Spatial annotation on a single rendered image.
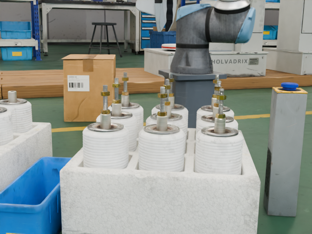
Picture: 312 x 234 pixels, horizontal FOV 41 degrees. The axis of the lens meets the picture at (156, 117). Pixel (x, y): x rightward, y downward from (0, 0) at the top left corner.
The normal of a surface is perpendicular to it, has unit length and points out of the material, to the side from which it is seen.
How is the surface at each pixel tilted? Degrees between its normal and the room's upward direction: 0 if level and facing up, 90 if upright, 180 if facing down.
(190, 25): 90
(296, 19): 90
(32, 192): 88
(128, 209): 90
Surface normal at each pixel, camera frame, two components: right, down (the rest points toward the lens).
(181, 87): -0.43, 0.19
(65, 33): 0.33, 0.21
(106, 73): 0.04, 0.22
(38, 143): 0.99, 0.04
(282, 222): 0.01, -0.98
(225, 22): -0.54, 0.51
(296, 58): -0.94, 0.06
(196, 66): 0.08, -0.08
